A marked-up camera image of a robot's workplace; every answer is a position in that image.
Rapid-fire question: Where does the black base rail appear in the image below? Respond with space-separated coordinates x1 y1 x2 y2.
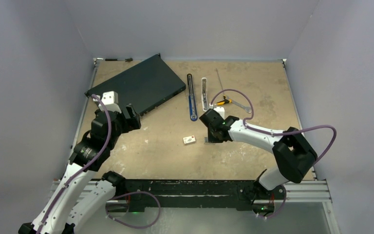
112 179 285 212

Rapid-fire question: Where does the silver open-end wrench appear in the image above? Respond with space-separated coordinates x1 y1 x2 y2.
231 100 252 113

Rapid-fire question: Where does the blue black stapler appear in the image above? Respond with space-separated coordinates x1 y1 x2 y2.
187 74 198 121

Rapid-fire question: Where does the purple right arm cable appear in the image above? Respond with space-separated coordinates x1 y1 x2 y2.
210 89 337 220

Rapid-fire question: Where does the yellow black T-handle hex key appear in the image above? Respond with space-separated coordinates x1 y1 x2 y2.
215 68 232 106

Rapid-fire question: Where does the dark network switch box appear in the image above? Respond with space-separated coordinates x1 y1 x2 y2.
85 54 186 116

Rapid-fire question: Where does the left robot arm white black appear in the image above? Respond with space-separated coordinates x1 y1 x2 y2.
18 104 141 234

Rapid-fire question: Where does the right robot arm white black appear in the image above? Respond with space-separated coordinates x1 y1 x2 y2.
199 109 318 198

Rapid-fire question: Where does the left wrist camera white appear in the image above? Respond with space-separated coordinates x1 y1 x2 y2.
97 91 122 113

